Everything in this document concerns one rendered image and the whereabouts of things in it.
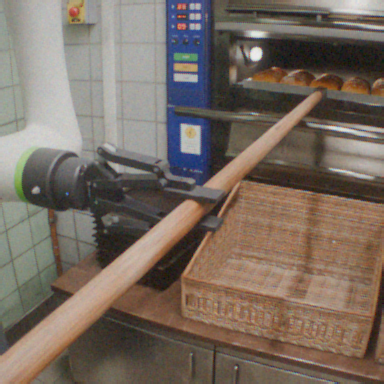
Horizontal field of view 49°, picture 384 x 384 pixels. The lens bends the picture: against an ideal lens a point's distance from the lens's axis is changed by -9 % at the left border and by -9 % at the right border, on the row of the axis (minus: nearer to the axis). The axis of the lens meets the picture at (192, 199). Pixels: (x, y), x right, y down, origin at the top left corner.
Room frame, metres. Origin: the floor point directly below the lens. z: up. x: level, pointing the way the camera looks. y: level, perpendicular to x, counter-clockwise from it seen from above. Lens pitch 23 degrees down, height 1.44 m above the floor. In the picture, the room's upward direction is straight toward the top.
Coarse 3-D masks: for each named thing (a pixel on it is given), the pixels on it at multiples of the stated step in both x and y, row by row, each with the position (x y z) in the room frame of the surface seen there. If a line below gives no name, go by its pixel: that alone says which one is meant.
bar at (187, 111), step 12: (180, 108) 1.23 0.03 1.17; (192, 108) 1.22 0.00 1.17; (204, 108) 1.21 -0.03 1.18; (228, 120) 1.17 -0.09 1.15; (240, 120) 1.15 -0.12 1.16; (252, 120) 1.14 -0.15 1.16; (264, 120) 1.13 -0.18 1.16; (276, 120) 1.11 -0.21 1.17; (300, 120) 1.10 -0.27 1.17; (312, 132) 1.08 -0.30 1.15; (324, 132) 1.06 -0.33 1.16; (336, 132) 1.05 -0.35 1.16; (348, 132) 1.03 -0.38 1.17; (360, 132) 1.02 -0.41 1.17; (372, 132) 1.01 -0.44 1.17
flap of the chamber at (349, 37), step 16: (224, 32) 1.50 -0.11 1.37; (240, 32) 1.46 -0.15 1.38; (256, 32) 1.40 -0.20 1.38; (272, 32) 1.35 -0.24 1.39; (288, 32) 1.33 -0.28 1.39; (304, 32) 1.31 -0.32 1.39; (320, 32) 1.29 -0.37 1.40; (336, 32) 1.27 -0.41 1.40; (352, 32) 1.25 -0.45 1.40; (368, 32) 1.23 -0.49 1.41
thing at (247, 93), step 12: (240, 96) 1.55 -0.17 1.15; (252, 96) 1.53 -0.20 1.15; (264, 96) 1.51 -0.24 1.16; (276, 96) 1.49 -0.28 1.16; (288, 96) 1.48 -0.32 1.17; (300, 96) 1.46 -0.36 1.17; (324, 108) 1.42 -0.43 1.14; (336, 108) 1.41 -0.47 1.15; (348, 108) 1.39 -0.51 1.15; (360, 108) 1.37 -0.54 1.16; (372, 108) 1.35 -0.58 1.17
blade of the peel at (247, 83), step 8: (248, 80) 1.53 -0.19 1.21; (256, 88) 1.52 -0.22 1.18; (264, 88) 1.51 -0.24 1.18; (272, 88) 1.50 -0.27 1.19; (280, 88) 1.49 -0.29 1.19; (288, 88) 1.48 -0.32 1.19; (296, 88) 1.46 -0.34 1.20; (304, 88) 1.45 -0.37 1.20; (312, 88) 1.44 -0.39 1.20; (328, 96) 1.42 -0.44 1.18; (336, 96) 1.41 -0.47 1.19; (344, 96) 1.40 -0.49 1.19; (352, 96) 1.38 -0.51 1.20; (360, 96) 1.37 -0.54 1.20; (368, 96) 1.36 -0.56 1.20; (376, 96) 1.35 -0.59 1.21; (376, 104) 1.35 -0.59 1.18
